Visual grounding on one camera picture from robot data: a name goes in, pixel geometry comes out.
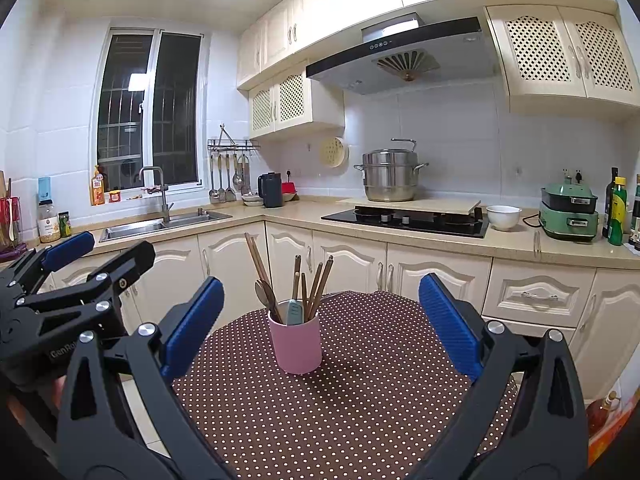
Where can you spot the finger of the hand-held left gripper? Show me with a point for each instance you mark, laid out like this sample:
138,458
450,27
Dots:
67,252
132,262

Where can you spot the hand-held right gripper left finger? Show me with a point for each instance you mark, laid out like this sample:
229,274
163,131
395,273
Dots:
195,325

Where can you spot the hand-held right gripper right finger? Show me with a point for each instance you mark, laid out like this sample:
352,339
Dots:
447,325

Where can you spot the bunch of wooden chopsticks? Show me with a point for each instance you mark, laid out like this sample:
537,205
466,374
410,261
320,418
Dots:
258,260

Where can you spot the pink cup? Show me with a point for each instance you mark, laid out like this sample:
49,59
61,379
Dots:
297,345

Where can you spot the person's left hand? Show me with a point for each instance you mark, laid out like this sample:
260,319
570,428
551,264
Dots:
59,387

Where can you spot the small dark green jar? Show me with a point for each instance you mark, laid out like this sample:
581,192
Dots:
65,227

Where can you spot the glass jar with white lid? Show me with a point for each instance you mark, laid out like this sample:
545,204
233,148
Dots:
49,227

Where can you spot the stainless steel sink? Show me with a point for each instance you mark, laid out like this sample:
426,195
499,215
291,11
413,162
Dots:
150,227

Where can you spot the red utensil drainer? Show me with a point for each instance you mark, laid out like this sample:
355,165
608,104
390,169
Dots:
11,230

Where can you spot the small red jar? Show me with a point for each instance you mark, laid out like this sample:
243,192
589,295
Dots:
115,197

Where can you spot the blue carton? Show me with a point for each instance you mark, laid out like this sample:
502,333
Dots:
44,187

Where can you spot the orange dish soap bottle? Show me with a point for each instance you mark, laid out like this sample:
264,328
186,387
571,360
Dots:
98,190

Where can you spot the steel kitchen faucet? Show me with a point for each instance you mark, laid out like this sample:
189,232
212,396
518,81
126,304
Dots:
165,200

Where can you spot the teal silicone spatula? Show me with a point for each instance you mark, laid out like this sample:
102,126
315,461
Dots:
294,312

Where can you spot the black gas hob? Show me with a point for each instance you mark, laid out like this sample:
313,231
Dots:
430,225

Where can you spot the hanging metal utensil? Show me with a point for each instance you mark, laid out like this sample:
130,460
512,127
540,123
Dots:
221,195
214,193
230,194
246,187
238,178

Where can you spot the white bowl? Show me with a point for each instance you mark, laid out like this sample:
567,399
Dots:
504,220

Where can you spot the brown polka dot tablecloth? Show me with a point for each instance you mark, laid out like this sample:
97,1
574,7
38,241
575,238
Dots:
350,410

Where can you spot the small white dish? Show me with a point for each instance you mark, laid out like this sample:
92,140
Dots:
252,201

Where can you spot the dark blue kettle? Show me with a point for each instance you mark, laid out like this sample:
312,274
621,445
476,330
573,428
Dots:
272,192

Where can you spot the stainless steel steamer pot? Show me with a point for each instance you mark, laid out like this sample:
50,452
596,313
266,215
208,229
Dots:
390,180

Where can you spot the kitchen window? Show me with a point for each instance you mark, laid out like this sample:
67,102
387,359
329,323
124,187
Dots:
175,110

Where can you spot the green electric cooker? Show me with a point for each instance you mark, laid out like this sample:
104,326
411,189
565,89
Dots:
570,220

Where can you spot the red container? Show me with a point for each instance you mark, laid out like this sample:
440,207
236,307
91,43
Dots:
289,190

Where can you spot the cooking oil bottle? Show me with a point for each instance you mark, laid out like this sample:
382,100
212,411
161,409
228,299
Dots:
600,412

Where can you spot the dark glass bottle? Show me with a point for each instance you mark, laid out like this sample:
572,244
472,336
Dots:
609,205

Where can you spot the green bottle with yellow cap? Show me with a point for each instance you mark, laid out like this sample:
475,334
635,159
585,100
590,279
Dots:
618,215

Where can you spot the dark sauce bottle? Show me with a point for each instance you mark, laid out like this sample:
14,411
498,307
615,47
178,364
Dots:
635,215

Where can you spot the small lattice door cabinet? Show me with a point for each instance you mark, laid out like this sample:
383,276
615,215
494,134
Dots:
290,97

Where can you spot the black and steel range hood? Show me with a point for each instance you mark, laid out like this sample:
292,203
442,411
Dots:
425,40

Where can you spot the wide lattice door cabinet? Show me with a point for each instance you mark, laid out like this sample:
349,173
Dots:
537,50

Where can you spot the round yellow wall strainer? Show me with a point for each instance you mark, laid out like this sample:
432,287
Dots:
330,152

